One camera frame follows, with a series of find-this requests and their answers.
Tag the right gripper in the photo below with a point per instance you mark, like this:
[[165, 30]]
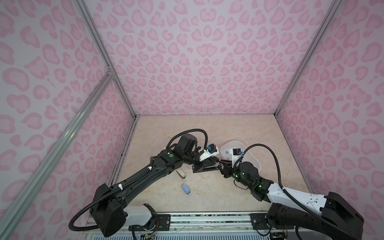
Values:
[[227, 168]]

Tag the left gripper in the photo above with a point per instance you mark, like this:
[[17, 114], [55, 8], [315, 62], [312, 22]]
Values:
[[203, 161]]

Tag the beige mini stapler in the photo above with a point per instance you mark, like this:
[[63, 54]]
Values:
[[181, 173]]

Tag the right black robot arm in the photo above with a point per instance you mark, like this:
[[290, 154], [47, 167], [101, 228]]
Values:
[[328, 214]]

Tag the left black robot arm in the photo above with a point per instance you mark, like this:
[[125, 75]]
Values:
[[112, 211]]

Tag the blue mini stapler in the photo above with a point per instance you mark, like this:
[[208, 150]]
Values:
[[186, 189]]

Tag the white plastic tray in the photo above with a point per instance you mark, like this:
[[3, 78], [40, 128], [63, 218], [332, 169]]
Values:
[[227, 150]]

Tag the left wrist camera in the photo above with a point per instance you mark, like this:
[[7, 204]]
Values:
[[210, 151]]

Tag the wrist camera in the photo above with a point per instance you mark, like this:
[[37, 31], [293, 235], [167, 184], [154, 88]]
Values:
[[236, 156], [210, 151]]

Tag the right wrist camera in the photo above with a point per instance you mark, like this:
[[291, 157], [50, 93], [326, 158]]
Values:
[[236, 156]]

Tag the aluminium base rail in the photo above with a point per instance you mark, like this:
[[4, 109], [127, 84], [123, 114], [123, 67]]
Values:
[[216, 226]]

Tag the diagonal aluminium frame bar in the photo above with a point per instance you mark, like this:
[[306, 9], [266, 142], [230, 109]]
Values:
[[21, 204]]

